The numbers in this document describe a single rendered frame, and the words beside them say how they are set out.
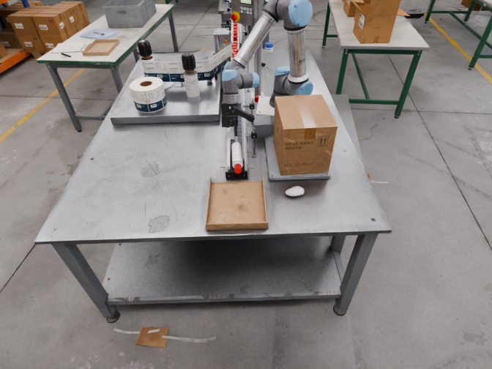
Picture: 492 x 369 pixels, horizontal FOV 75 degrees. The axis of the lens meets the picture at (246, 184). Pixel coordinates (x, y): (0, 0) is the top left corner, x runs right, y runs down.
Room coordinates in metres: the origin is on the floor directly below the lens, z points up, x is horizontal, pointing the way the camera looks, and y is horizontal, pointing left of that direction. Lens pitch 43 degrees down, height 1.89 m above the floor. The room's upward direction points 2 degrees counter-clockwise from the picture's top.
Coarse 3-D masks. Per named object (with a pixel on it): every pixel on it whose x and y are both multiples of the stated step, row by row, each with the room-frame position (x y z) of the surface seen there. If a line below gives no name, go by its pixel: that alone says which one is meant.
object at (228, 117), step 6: (222, 108) 1.44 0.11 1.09; (228, 108) 1.43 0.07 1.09; (222, 114) 1.43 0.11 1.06; (228, 114) 1.42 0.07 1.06; (234, 114) 1.42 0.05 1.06; (222, 120) 1.39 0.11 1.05; (228, 120) 1.39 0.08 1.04; (234, 120) 1.39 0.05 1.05; (222, 126) 1.38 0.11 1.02; (228, 126) 1.38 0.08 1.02
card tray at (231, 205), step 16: (224, 192) 1.09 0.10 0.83; (240, 192) 1.09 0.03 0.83; (256, 192) 1.09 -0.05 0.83; (208, 208) 0.97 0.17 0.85; (224, 208) 0.99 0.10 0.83; (240, 208) 0.99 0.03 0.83; (256, 208) 0.98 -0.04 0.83; (208, 224) 0.87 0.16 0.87; (224, 224) 0.87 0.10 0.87; (240, 224) 0.87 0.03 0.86; (256, 224) 0.87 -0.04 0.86
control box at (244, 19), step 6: (234, 0) 2.11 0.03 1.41; (252, 0) 2.04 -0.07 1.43; (234, 6) 2.11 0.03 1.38; (246, 6) 2.06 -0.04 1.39; (252, 6) 2.04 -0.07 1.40; (234, 12) 2.11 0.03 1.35; (240, 18) 2.09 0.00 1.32; (246, 18) 2.07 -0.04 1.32; (252, 18) 2.04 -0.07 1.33; (246, 24) 2.07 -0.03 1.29; (252, 24) 2.04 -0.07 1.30
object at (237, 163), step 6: (234, 144) 1.34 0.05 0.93; (240, 144) 1.35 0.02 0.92; (234, 150) 1.29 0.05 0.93; (240, 150) 1.30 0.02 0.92; (234, 156) 1.25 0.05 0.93; (240, 156) 1.25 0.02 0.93; (234, 162) 1.20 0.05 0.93; (240, 162) 1.20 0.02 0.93; (234, 168) 1.17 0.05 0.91; (240, 168) 1.16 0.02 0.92
